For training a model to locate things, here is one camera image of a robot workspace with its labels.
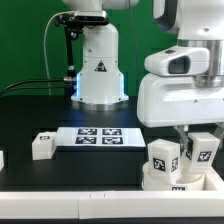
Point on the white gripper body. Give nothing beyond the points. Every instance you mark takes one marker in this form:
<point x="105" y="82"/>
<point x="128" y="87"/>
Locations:
<point x="176" y="101"/>

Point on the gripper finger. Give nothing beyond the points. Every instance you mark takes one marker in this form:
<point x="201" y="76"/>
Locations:
<point x="219" y="132"/>
<point x="183" y="135"/>

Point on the white round stool seat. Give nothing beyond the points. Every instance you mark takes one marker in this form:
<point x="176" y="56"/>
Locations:
<point x="188" y="182"/>

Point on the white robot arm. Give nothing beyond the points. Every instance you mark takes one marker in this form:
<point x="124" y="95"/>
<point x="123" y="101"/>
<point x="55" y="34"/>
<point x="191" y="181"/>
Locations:
<point x="199" y="52"/>

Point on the white marker sheet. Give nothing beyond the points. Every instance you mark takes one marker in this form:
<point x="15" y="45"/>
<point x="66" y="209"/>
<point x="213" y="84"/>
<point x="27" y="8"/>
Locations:
<point x="101" y="137"/>

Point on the white workspace border frame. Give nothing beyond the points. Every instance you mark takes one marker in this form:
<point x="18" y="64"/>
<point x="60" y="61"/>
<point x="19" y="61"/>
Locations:
<point x="116" y="204"/>

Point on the black camera on stand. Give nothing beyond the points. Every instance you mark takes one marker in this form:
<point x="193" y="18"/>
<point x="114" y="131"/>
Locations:
<point x="74" y="23"/>

